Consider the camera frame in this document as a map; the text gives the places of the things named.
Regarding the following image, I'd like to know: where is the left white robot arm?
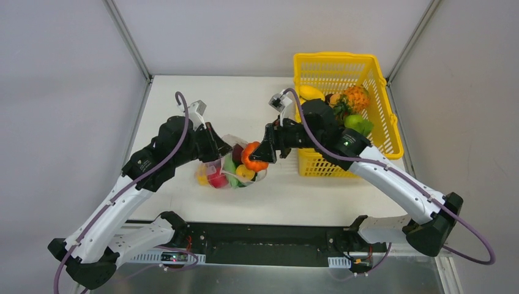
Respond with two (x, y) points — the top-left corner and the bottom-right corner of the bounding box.
(48, 116), (232, 290)

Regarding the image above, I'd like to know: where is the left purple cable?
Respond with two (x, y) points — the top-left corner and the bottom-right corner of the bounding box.
(53, 91), (190, 294)

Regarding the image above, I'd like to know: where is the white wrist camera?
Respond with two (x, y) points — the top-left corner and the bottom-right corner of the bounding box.
(177, 100), (207, 130)
(268, 92), (295, 127)

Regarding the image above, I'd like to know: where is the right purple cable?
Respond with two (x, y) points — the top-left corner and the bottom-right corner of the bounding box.
(282, 88), (497, 266)

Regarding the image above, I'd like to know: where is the purple cable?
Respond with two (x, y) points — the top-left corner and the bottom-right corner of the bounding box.
(282, 88), (497, 266)
(53, 91), (190, 294)

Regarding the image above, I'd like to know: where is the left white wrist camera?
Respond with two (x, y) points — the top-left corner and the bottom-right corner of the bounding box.
(177, 100), (207, 130)

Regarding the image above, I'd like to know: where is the clear pink-dotted zip bag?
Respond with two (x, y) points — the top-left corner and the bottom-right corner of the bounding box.
(194, 135), (269, 189)

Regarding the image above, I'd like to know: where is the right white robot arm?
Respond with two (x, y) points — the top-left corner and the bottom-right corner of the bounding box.
(249, 96), (463, 257)

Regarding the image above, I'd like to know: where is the orange toy pumpkin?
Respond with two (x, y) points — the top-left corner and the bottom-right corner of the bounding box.
(241, 141), (270, 173)

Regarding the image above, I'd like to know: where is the green toy lime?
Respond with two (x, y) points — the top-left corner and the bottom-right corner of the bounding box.
(343, 114), (364, 132)

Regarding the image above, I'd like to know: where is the yellow orange toy fruit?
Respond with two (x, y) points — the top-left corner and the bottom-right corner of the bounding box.
(235, 164), (256, 183)

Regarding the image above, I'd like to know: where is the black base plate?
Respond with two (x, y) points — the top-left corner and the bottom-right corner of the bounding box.
(165, 222), (387, 267)

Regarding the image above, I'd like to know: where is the yellow toy bell pepper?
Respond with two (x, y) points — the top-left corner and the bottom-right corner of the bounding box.
(195, 164), (210, 186)

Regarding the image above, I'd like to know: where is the white toy radish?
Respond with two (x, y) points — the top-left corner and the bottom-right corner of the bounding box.
(357, 119), (374, 137)

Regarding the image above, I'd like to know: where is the toy pineapple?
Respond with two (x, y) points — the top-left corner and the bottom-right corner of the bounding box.
(329, 86), (370, 119)

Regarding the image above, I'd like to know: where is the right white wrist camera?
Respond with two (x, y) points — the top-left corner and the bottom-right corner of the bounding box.
(268, 92), (295, 127)

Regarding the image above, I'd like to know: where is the red toy apple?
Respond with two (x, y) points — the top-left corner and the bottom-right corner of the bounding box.
(207, 168), (229, 189)

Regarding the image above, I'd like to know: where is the yellow plastic basket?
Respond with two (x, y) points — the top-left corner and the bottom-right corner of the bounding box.
(293, 52), (404, 160)

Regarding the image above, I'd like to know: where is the yellow toy mango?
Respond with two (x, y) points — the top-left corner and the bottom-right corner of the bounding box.
(299, 85), (326, 102)

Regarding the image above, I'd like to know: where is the green toy cucumber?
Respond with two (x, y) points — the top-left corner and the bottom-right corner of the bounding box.
(222, 153), (239, 189)

